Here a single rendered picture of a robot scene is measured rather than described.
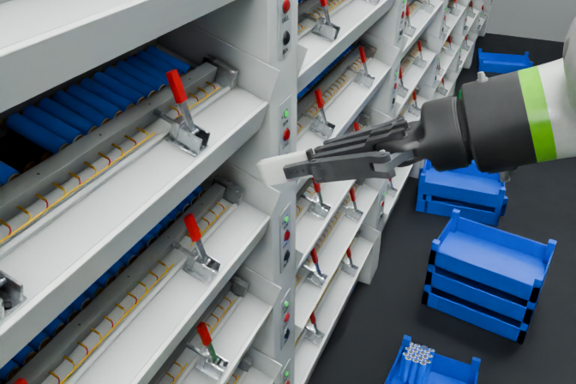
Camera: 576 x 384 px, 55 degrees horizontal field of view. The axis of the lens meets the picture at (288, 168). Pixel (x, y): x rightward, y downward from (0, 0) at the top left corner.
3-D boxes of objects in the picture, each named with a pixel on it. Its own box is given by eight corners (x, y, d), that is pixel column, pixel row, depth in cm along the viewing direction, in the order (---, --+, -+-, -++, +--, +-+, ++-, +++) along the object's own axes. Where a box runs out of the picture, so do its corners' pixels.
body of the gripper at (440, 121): (474, 179, 54) (382, 195, 57) (475, 148, 61) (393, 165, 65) (456, 107, 51) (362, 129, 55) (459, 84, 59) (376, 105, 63)
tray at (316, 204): (378, 146, 151) (399, 105, 143) (288, 286, 104) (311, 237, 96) (314, 111, 155) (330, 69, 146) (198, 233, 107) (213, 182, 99)
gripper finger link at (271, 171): (319, 173, 63) (317, 176, 63) (266, 184, 66) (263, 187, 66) (311, 150, 63) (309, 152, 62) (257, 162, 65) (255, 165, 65)
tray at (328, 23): (392, 7, 132) (417, -50, 124) (288, 103, 85) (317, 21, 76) (317, -28, 135) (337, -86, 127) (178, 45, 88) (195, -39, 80)
